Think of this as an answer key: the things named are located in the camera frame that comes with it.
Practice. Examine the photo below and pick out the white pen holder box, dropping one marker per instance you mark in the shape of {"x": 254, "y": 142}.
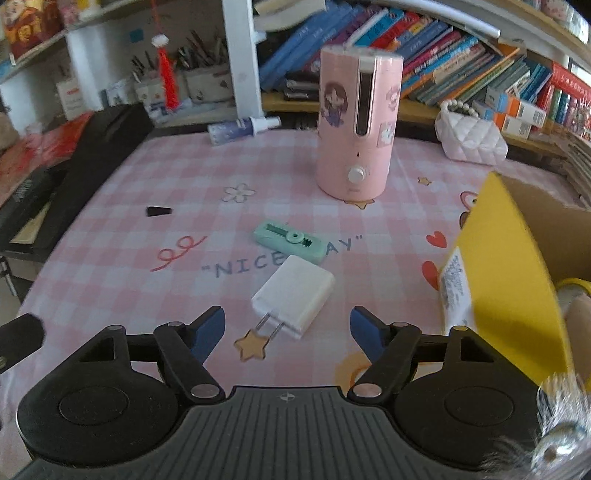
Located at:
{"x": 209, "y": 84}

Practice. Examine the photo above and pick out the pink cylindrical humidifier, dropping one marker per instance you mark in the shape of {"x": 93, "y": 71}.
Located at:
{"x": 360, "y": 93}

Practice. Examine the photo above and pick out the yellow cardboard box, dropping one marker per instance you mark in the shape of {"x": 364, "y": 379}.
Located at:
{"x": 501, "y": 276}

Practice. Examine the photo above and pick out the mint green utility knife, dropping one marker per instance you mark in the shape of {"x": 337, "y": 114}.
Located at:
{"x": 290, "y": 241}

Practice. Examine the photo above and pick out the black keyboard case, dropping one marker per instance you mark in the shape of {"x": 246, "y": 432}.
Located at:
{"x": 77, "y": 158}

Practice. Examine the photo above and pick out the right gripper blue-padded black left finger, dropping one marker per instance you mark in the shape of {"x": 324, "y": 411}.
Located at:
{"x": 183, "y": 349}

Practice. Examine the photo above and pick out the red tassel ornament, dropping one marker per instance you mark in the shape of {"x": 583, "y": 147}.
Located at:
{"x": 160, "y": 42}

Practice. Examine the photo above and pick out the white charger plug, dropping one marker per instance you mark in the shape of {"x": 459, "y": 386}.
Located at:
{"x": 292, "y": 297}

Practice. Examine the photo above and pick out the pink checkered tablecloth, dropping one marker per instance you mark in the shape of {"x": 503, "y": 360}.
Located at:
{"x": 115, "y": 265}

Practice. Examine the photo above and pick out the fortune god figure box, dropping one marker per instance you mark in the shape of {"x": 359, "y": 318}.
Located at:
{"x": 28, "y": 23}

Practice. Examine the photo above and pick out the orange white medicine box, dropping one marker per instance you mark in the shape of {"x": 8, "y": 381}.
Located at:
{"x": 522, "y": 110}

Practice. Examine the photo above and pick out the red patterned gift bag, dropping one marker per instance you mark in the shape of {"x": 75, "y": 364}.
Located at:
{"x": 39, "y": 150}

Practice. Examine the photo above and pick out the yellow tape roll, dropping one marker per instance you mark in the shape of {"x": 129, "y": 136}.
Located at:
{"x": 570, "y": 288}

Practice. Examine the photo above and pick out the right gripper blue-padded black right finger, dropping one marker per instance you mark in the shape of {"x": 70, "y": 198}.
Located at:
{"x": 390, "y": 350}

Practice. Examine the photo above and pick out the row of colourful books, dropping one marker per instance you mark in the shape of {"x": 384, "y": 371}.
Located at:
{"x": 442, "y": 60}

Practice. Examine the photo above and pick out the white quilted pearl handbag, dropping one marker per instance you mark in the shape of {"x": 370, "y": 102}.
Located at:
{"x": 466, "y": 137}

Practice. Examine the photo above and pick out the blue spray bottle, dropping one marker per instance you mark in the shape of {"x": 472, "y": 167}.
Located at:
{"x": 229, "y": 131}

